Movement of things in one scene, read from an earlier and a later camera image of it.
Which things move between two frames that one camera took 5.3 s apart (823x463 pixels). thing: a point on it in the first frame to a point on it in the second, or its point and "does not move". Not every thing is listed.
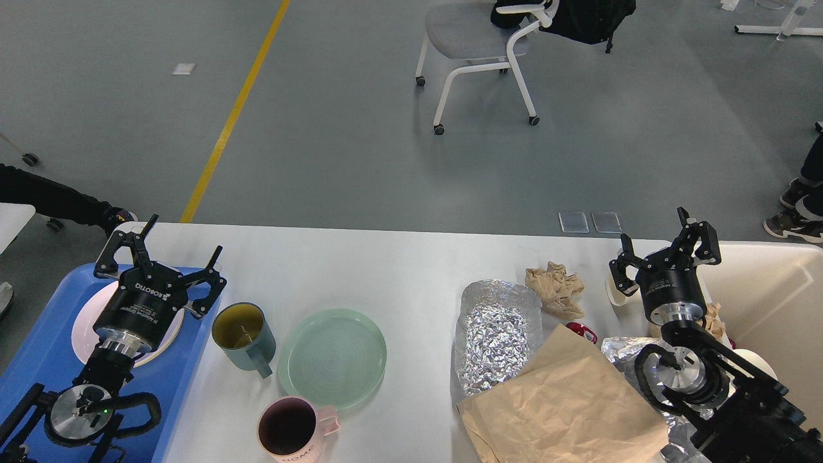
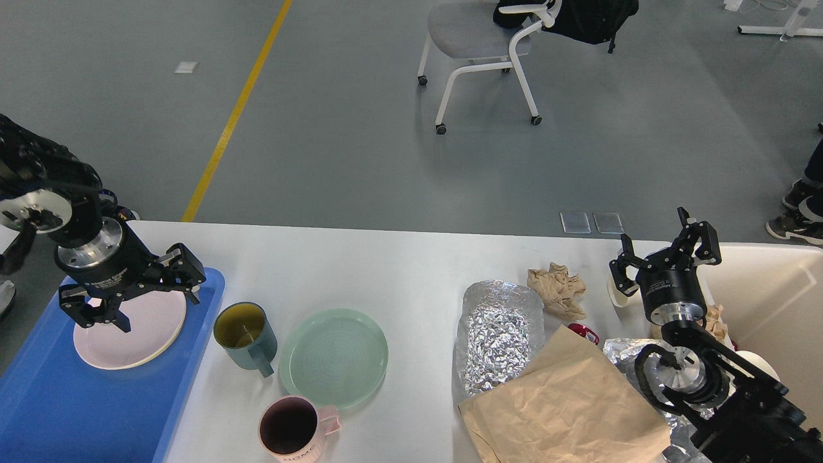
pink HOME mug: x=290 y=429 does not move
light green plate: x=337 y=357 does not move
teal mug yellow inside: x=245 y=337 does not move
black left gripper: x=139 y=312 to x=115 y=262
